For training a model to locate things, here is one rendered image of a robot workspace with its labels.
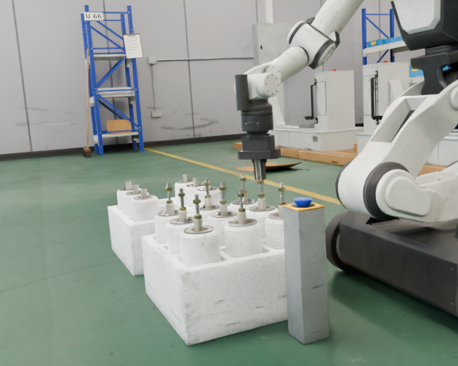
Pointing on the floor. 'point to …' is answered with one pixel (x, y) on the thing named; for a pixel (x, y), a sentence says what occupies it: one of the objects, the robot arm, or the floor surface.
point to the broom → (87, 112)
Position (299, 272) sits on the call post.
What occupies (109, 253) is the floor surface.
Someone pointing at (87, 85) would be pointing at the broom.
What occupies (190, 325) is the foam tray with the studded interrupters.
